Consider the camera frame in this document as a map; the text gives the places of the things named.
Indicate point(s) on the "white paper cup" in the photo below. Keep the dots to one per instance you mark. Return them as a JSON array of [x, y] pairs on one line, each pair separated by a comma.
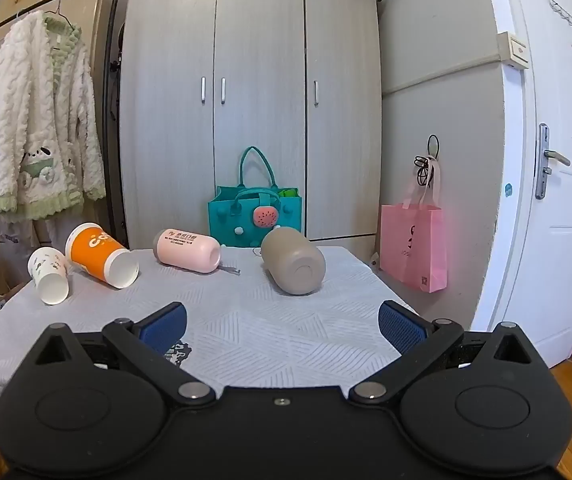
[[48, 272]]

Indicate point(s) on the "white door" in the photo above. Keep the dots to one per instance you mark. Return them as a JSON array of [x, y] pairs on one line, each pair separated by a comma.
[[565, 260]]

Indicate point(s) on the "black clothes rack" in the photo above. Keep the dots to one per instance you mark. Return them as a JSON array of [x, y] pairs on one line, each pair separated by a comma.
[[114, 35]]

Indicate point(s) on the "teal tote bag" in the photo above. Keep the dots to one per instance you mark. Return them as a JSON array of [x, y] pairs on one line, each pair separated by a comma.
[[226, 220]]

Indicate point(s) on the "metal hook rack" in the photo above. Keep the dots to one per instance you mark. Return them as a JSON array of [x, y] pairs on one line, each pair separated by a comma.
[[570, 20]]

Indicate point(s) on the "pink watermelon charm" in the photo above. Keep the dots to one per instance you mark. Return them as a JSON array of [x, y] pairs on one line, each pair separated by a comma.
[[267, 216]]

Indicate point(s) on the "green item in tote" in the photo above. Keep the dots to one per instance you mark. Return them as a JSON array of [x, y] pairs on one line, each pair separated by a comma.
[[289, 193]]

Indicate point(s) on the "taupe cup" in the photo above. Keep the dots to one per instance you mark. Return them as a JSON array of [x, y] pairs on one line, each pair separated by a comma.
[[291, 260]]

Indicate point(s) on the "beige wall switch box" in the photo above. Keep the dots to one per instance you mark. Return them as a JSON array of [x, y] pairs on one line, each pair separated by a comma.
[[518, 50]]

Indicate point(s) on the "pink shopping bag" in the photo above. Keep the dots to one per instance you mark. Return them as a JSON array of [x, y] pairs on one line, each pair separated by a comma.
[[410, 245]]

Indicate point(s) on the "orange paper cup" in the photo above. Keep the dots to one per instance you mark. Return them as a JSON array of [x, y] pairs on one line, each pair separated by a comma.
[[91, 250]]

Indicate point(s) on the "pink cup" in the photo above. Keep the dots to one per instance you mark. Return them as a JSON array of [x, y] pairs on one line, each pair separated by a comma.
[[186, 252]]

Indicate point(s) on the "white robe with green trim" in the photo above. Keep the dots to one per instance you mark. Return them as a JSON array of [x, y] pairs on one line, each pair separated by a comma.
[[31, 110]]

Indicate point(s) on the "grey wood wardrobe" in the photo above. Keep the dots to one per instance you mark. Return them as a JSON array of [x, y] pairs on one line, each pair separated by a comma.
[[266, 60]]

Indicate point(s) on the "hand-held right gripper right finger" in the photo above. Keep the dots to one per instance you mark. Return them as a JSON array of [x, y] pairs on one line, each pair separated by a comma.
[[401, 329]]

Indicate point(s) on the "small metal clip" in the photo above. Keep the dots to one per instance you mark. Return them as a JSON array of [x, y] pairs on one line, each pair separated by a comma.
[[230, 270]]

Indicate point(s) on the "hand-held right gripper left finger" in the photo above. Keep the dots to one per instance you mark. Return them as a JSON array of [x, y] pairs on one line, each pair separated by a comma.
[[166, 327]]

